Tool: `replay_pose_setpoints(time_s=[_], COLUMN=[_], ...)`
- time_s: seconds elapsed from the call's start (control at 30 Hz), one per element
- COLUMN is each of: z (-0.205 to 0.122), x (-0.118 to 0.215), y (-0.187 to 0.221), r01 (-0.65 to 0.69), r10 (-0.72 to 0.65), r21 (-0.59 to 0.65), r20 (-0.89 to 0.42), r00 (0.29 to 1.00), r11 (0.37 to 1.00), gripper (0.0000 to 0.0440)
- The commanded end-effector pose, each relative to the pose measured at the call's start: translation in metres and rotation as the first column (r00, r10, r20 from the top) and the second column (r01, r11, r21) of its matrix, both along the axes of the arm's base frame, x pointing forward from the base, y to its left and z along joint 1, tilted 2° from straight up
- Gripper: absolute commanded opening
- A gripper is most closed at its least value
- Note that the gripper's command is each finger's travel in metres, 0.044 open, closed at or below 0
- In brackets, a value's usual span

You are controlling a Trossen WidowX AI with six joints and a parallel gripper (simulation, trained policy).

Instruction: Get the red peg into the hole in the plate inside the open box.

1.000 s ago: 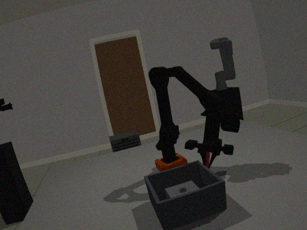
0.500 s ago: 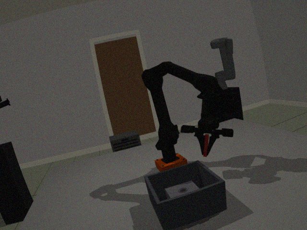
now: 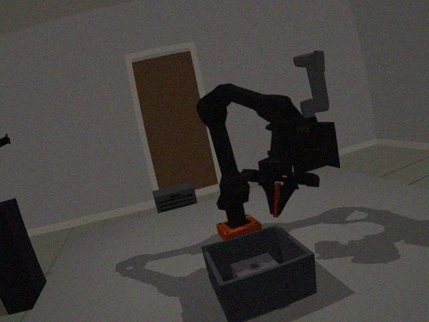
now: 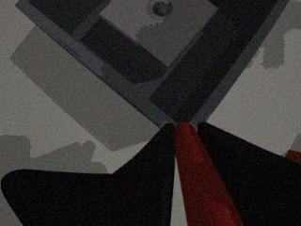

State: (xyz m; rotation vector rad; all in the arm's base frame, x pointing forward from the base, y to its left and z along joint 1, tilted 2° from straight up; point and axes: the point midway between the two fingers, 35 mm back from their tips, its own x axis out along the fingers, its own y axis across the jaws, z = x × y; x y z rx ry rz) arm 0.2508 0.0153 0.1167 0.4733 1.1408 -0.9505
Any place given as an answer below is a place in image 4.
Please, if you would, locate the dark red peg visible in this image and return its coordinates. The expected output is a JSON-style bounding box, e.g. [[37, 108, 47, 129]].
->
[[174, 121, 245, 226]]

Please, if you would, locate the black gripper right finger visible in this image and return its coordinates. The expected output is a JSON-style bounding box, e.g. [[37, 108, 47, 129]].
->
[[197, 121, 301, 226]]

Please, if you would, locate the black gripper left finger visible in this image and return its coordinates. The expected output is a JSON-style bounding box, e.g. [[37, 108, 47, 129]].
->
[[0, 123, 176, 226]]

